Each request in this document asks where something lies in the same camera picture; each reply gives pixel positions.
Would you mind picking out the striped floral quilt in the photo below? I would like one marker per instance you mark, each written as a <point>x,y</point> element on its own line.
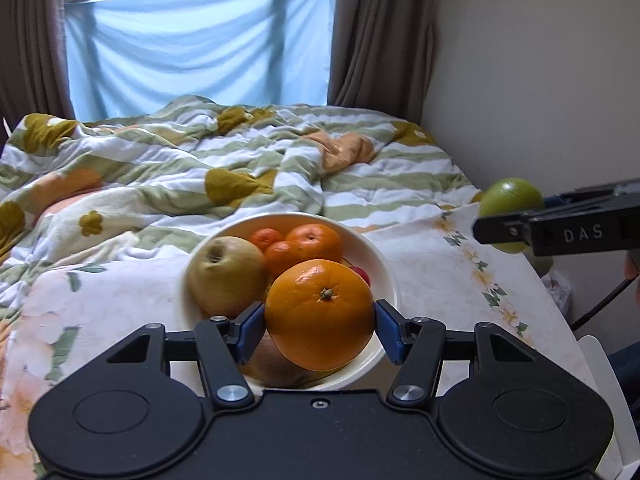
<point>150,160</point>

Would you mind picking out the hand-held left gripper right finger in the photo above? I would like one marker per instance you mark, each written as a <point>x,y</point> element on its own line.
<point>387,332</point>

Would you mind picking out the green apple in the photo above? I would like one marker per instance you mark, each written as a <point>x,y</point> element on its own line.
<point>510,195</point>

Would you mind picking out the person's right hand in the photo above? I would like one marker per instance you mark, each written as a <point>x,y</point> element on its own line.
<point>634,266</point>

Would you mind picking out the person's blue jeans leg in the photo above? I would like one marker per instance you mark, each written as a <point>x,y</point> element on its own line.
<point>627,370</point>

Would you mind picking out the round mandarin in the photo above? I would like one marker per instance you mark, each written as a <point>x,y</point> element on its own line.
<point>281,259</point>

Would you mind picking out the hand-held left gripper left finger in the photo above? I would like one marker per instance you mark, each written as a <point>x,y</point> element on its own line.
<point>250,330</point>

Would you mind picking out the large orange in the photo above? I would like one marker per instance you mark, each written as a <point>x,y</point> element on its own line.
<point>320,320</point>

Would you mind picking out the brown curtain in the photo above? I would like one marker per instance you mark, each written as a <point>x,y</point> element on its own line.
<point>380,35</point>
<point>30,35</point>

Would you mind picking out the yellow asian pear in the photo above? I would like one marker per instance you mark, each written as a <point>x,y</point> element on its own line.
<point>225,275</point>

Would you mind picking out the cream ceramic bowl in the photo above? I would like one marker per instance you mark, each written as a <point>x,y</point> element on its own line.
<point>240,227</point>

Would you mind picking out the floral tablecloth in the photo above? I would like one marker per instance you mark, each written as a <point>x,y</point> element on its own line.
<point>440,280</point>

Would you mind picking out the white plastic bag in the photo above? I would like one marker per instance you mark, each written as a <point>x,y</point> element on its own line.
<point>557,290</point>

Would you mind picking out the small mandarin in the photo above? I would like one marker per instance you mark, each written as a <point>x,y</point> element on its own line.
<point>265,239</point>

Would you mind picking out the small red tomato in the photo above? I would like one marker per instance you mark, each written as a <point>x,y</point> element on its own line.
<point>361,275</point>

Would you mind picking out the light blue cloth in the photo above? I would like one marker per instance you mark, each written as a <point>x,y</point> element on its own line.
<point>200,45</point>

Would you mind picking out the medium orange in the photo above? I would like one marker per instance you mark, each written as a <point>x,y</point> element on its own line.
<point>315,242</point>

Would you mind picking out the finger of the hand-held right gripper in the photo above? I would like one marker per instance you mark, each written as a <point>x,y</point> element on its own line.
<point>505,230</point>
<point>555,201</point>

